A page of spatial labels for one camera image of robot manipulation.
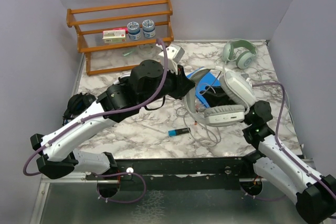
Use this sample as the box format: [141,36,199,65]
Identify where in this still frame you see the black blue headphones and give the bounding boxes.
[62,92,96,126]

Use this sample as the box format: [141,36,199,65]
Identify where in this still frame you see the left blue white jar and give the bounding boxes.
[127,22,141,40]

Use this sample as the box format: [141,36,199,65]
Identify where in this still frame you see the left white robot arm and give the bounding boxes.
[30,60,195,179]

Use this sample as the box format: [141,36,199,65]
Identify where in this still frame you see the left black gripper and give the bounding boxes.
[139,61,196,108]

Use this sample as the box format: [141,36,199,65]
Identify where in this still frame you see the mint green headphones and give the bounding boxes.
[222,39,258,69]

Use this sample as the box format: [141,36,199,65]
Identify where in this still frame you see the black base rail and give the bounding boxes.
[86,155,263,195]

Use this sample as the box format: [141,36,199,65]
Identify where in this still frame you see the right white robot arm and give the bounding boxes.
[241,100,335,223]

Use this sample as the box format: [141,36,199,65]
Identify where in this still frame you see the white red box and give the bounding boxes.
[102,29,126,44]

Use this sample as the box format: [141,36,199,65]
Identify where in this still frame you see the white stick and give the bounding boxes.
[141,123,166,134]

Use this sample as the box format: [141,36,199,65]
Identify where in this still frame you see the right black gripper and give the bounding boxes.
[200,81,254,125]

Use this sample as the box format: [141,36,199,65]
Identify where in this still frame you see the blue black highlighter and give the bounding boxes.
[168,127,190,137]

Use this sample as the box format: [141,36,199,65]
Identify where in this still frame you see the grey white headphones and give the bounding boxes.
[175,68,258,147]

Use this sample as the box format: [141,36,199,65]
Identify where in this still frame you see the right blue white jar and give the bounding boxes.
[142,19,155,38]

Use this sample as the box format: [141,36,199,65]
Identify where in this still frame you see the blue white jar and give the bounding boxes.
[142,19,155,38]
[127,22,141,40]

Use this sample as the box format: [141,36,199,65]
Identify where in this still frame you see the wooden shelf rack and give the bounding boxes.
[66,0,174,76]

